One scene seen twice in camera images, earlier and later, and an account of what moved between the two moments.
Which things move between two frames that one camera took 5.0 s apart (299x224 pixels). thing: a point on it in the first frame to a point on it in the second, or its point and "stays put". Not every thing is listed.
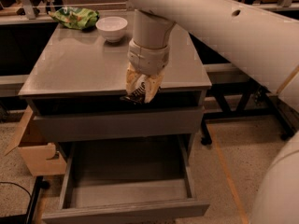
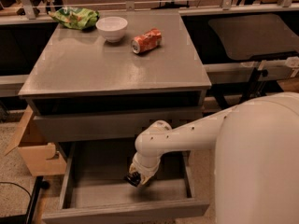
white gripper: (148, 59) to (144, 171)
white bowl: (111, 28) stays put
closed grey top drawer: (134, 124) stays put
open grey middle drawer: (122, 179) stays put
